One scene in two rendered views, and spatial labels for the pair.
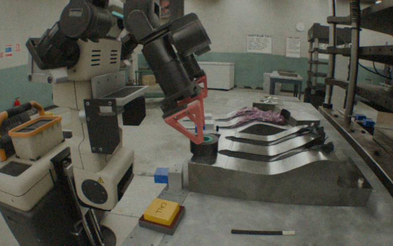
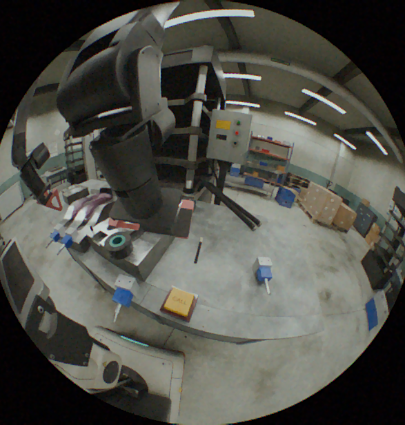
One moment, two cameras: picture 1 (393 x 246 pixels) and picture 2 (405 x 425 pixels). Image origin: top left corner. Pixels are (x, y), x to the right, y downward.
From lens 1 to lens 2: 0.39 m
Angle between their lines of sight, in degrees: 85
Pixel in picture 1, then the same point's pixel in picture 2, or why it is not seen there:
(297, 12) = (56, 122)
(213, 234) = (196, 272)
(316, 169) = not seen: hidden behind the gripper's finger
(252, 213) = (181, 249)
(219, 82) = (16, 202)
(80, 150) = (79, 377)
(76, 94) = not seen: outside the picture
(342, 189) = not seen: hidden behind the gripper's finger
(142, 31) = (151, 101)
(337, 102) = (91, 172)
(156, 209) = (181, 304)
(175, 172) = (133, 282)
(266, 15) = (36, 131)
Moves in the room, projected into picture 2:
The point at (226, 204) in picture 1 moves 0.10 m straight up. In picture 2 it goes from (168, 260) to (166, 240)
